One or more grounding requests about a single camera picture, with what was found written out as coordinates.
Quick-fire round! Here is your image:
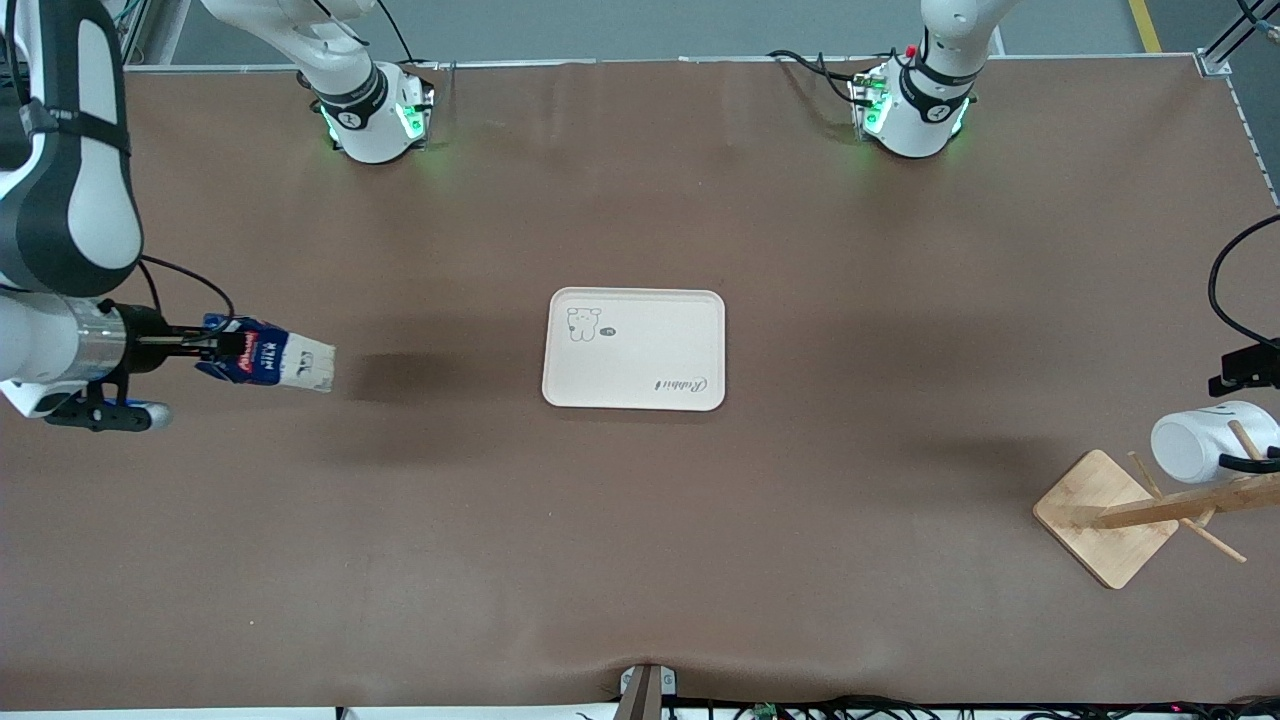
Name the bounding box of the white cup black handle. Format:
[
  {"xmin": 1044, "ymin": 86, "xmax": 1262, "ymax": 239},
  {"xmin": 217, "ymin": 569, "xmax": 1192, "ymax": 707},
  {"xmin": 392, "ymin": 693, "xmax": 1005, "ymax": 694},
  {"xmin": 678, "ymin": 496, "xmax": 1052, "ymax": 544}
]
[{"xmin": 1149, "ymin": 400, "xmax": 1280, "ymax": 487}]

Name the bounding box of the blue white milk carton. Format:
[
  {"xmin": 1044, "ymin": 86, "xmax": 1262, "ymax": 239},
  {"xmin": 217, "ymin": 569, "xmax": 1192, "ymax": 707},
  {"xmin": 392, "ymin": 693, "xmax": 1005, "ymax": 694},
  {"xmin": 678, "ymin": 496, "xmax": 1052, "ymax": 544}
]
[{"xmin": 196, "ymin": 314, "xmax": 337, "ymax": 394}]

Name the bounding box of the wooden cup rack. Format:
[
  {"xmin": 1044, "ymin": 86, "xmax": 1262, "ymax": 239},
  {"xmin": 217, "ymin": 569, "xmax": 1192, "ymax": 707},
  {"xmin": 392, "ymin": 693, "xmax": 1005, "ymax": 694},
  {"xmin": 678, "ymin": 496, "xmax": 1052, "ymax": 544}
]
[{"xmin": 1032, "ymin": 420, "xmax": 1280, "ymax": 591}]

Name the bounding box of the cream plastic tray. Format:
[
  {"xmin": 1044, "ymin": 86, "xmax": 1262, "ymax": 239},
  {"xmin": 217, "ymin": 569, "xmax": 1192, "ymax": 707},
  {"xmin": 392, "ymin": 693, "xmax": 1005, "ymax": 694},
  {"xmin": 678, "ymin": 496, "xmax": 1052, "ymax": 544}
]
[{"xmin": 541, "ymin": 288, "xmax": 727, "ymax": 412}]

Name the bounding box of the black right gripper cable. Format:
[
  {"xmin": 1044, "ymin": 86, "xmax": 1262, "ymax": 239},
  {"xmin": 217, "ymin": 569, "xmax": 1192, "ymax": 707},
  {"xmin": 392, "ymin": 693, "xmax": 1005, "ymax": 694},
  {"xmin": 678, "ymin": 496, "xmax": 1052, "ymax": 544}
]
[{"xmin": 138, "ymin": 254, "xmax": 237, "ymax": 323}]

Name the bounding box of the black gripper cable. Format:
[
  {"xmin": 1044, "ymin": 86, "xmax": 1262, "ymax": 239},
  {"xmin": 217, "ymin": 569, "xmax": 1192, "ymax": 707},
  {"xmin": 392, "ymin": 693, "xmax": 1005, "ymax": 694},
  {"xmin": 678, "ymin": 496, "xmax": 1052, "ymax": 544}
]
[
  {"xmin": 138, "ymin": 254, "xmax": 237, "ymax": 323},
  {"xmin": 1207, "ymin": 212, "xmax": 1280, "ymax": 353}
]

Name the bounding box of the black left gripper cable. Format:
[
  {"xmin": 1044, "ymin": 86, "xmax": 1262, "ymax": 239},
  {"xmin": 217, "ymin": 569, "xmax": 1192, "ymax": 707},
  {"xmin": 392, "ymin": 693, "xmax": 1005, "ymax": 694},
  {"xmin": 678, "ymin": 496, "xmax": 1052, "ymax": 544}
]
[{"xmin": 1207, "ymin": 212, "xmax": 1280, "ymax": 353}]

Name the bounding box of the aluminium frame profile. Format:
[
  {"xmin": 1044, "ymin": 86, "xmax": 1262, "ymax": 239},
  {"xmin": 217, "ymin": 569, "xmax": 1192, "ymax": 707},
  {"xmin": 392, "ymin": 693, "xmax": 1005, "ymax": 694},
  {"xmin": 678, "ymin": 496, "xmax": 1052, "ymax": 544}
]
[
  {"xmin": 1195, "ymin": 0, "xmax": 1280, "ymax": 77},
  {"xmin": 118, "ymin": 0, "xmax": 161, "ymax": 67}
]

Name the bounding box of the black arm base cable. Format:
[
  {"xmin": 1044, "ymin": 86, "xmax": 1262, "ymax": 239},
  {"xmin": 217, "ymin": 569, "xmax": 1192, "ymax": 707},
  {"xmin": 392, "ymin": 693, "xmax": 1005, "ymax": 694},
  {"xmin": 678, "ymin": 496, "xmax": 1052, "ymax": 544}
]
[
  {"xmin": 766, "ymin": 48, "xmax": 863, "ymax": 103},
  {"xmin": 372, "ymin": 0, "xmax": 443, "ymax": 73}
]

